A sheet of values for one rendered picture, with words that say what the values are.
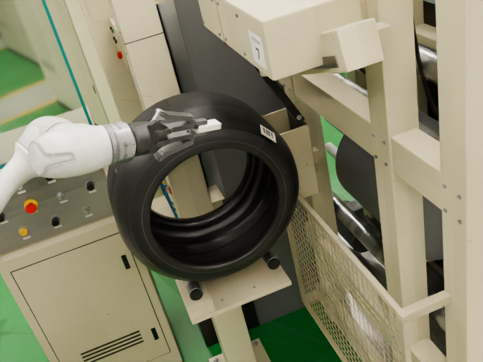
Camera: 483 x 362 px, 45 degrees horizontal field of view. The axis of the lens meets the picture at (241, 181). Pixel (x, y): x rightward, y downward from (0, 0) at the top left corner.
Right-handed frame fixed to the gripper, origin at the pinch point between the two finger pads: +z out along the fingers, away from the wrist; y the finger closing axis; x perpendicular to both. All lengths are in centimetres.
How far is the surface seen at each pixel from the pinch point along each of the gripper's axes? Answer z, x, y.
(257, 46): 13.3, 0.4, 18.4
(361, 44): 25.8, -20.3, 23.9
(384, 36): 39.3, -15.2, 23.3
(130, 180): -7.1, 25.7, -27.0
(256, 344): 72, 46, -150
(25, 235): -20, 93, -85
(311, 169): 70, 30, -43
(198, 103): 17.4, 30.4, -8.7
